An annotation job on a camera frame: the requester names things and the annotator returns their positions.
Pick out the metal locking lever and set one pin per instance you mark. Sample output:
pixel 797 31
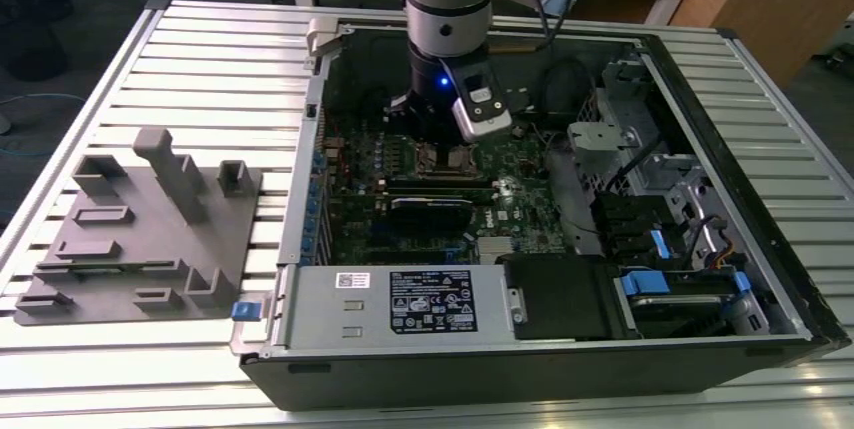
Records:
pixel 450 175

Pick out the CPU socket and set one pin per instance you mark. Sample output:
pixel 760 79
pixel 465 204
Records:
pixel 418 172

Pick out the black RAM slot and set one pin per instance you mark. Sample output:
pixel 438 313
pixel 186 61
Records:
pixel 441 180

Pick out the graphics card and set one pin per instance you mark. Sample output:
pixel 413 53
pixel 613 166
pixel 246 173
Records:
pixel 430 219

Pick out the green motherboard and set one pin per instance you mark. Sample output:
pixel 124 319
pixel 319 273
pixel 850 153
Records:
pixel 527 209

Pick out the silver metal drive cage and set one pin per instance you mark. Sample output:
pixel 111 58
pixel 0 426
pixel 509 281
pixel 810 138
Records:
pixel 594 138

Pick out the silver chipset heatsink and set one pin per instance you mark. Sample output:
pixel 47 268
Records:
pixel 495 245

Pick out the black disk bay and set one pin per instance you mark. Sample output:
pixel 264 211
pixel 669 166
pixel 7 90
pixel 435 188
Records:
pixel 623 221

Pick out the grey power supply unit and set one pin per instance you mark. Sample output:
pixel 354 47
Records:
pixel 314 294

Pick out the black plastic shroud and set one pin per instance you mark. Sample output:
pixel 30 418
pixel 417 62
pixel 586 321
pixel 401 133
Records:
pixel 567 299

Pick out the blue disk bay clip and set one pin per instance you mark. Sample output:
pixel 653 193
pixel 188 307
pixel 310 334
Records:
pixel 659 245

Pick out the hard disk in blue carrier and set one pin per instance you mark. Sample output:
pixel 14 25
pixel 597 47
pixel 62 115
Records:
pixel 642 281

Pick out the blue case latch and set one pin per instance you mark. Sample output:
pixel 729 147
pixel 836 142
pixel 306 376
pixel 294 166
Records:
pixel 246 311

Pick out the grey parts rack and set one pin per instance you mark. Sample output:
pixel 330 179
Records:
pixel 154 259

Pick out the black open PC case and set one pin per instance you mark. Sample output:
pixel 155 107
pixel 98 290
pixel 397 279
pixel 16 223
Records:
pixel 467 379

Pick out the grey chair base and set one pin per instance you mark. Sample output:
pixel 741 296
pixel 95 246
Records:
pixel 842 56

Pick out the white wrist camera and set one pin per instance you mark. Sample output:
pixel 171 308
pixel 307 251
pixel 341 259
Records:
pixel 483 119

